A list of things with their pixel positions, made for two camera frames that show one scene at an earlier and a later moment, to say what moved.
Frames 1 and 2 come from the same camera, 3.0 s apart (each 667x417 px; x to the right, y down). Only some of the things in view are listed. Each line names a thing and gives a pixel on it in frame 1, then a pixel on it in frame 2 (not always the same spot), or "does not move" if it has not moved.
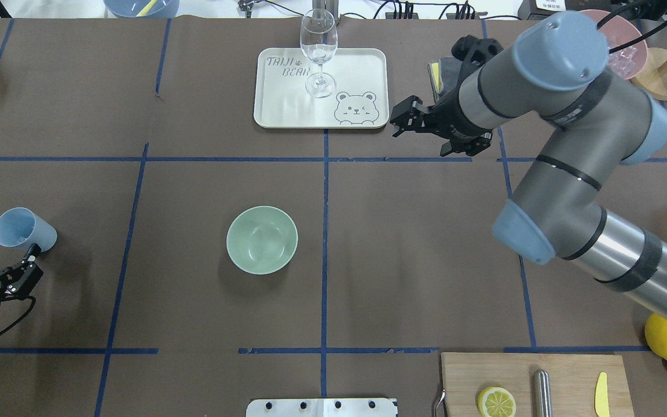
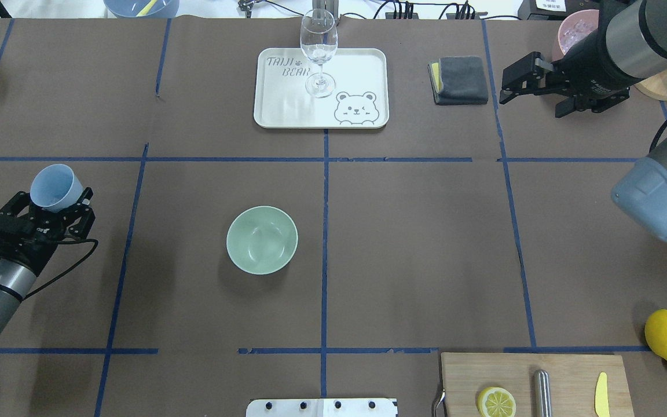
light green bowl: x=261 y=240 does not move
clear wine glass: x=319 y=39 does not move
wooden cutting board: x=574 y=377 does not move
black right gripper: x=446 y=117 -> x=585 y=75
